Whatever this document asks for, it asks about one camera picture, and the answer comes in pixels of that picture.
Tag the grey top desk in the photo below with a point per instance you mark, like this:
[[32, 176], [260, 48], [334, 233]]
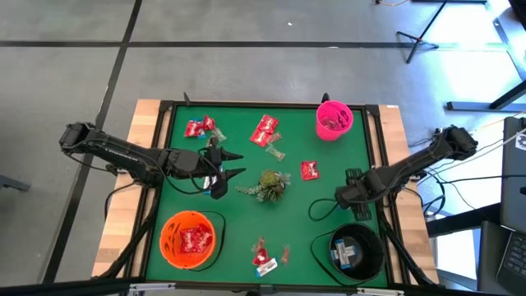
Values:
[[511, 185]]

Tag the black plastic bucket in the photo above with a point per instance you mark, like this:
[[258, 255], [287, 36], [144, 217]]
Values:
[[370, 255]]

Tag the grey keyboard tray desk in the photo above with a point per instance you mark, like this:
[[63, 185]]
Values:
[[487, 255]]

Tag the clear wrapped orange candy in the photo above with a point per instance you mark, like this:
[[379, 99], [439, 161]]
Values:
[[275, 137], [285, 255]]

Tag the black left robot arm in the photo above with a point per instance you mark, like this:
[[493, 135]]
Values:
[[123, 158]]

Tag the black tripod stand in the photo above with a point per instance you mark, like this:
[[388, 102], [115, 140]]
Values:
[[417, 40]]

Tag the green table mat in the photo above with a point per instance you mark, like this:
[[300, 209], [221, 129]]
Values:
[[246, 222]]

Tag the clear wrapped red candy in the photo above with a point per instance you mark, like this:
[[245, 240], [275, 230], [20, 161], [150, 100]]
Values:
[[259, 244]]

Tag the black table edge bracket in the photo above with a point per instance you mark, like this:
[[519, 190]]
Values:
[[187, 99], [324, 98]]

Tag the black white computer keyboard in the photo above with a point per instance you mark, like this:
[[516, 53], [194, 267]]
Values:
[[513, 263]]

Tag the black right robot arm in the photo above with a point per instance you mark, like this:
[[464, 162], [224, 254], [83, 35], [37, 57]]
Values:
[[411, 164]]

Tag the grey furniture foot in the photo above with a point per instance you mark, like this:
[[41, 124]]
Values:
[[14, 183]]

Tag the orange pumpkin face bucket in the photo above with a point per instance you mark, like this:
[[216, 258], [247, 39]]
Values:
[[172, 255]]

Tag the pink plastic bucket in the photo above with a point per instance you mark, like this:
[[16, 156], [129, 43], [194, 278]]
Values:
[[335, 135]]

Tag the clear green candy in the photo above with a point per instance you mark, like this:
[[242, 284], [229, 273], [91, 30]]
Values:
[[275, 153], [330, 123], [219, 135]]

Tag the potted artificial succulent plant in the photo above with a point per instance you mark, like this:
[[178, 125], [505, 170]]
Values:
[[271, 183]]

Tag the black standing desk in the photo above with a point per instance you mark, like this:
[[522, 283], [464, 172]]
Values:
[[472, 107]]

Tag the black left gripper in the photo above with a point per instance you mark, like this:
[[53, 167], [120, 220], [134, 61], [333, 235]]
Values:
[[187, 164]]

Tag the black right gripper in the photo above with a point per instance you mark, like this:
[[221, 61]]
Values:
[[353, 196]]

